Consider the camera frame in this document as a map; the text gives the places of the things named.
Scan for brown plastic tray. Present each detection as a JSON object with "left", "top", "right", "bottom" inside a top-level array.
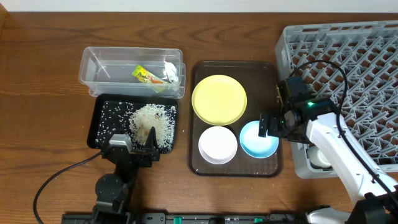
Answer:
[{"left": 188, "top": 61, "right": 283, "bottom": 178}]

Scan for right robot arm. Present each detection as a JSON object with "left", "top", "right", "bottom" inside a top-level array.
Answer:
[{"left": 259, "top": 98, "right": 397, "bottom": 223}]

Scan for black plastic bin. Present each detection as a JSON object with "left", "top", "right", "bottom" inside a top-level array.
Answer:
[{"left": 87, "top": 94, "right": 178, "bottom": 149}]

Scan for grey dishwasher rack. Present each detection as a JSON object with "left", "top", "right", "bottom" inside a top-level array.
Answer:
[{"left": 275, "top": 21, "right": 397, "bottom": 172}]

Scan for white tissue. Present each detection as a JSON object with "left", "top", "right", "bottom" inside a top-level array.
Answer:
[{"left": 164, "top": 62, "right": 179, "bottom": 83}]

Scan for clear plastic bin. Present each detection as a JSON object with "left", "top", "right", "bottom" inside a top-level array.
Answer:
[{"left": 79, "top": 47, "right": 186, "bottom": 99}]

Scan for yellow plate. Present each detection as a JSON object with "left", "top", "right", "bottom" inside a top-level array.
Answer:
[{"left": 192, "top": 75, "right": 248, "bottom": 126}]

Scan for green snack wrapper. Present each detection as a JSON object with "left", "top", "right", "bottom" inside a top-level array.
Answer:
[{"left": 132, "top": 65, "right": 167, "bottom": 84}]

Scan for pale green cup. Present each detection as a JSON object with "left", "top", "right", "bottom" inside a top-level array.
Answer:
[{"left": 307, "top": 146, "right": 331, "bottom": 169}]

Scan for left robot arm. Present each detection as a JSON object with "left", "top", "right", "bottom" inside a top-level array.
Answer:
[{"left": 91, "top": 127, "right": 160, "bottom": 224}]

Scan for blue bowl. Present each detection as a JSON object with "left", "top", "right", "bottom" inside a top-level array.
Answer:
[{"left": 239, "top": 121, "right": 279, "bottom": 159}]

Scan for food scraps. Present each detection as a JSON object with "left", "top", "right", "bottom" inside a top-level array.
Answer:
[{"left": 93, "top": 101, "right": 177, "bottom": 154}]

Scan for white bowl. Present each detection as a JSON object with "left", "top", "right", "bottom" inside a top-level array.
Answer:
[{"left": 198, "top": 126, "right": 238, "bottom": 165}]

